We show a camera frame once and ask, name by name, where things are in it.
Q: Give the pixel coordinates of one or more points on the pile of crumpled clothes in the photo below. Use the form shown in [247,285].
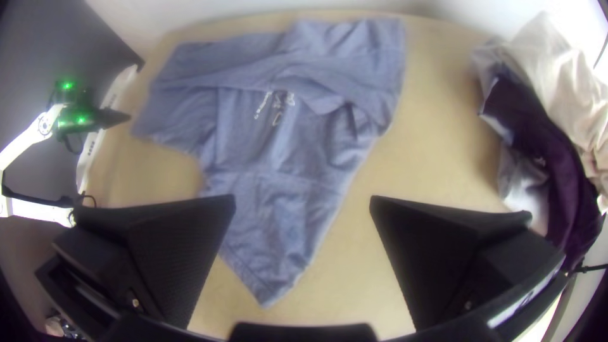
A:
[546,142]

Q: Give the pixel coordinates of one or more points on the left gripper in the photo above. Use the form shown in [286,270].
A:
[110,119]

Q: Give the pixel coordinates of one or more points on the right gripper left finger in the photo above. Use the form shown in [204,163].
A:
[157,266]

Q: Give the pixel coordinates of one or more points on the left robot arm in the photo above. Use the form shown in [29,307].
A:
[24,142]

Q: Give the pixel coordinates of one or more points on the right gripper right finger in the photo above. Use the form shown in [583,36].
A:
[442,271]

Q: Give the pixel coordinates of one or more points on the blue t-shirt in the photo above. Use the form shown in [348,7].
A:
[285,142]

